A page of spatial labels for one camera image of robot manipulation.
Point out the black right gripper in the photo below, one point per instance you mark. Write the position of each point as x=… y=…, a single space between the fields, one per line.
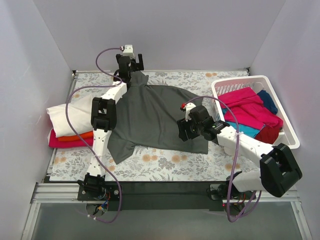
x=185 y=129

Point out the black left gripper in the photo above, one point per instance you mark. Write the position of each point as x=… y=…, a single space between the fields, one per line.
x=133 y=64

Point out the grey t shirt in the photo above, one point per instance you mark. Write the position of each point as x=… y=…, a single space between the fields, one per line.
x=147 y=116

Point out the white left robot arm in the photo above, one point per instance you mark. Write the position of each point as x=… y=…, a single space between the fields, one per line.
x=104 y=119

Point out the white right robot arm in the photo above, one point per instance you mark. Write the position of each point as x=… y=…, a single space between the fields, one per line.
x=278 y=168

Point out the floral patterned table mat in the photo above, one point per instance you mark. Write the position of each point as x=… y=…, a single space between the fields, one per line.
x=152 y=164

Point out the pink t shirt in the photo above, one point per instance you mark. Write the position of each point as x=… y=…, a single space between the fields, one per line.
x=247 y=108

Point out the teal t shirt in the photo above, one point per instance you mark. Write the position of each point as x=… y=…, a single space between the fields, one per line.
x=240 y=128

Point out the dark red t shirt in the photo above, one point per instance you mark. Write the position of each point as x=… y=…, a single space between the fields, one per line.
x=268 y=135

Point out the navy blue t shirt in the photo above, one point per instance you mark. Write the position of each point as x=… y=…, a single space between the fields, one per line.
x=268 y=101

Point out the folded white t shirt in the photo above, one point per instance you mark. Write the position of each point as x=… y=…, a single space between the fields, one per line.
x=79 y=115

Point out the folded orange t shirt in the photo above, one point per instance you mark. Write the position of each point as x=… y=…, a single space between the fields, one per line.
x=72 y=138

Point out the white plastic laundry basket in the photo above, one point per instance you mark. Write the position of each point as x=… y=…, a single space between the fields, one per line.
x=287 y=134

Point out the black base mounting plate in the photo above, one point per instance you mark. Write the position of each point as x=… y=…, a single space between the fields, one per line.
x=156 y=195

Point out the folded magenta t shirt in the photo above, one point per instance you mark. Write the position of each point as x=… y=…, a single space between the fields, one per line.
x=54 y=143

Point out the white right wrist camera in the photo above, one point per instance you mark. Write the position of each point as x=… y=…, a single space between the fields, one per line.
x=186 y=108

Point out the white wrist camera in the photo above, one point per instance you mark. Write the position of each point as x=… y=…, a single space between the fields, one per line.
x=128 y=50
x=186 y=108

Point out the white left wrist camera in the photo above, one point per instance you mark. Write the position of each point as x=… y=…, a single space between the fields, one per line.
x=128 y=50

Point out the aluminium frame rail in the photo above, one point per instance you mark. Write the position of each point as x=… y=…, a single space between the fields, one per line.
x=47 y=192

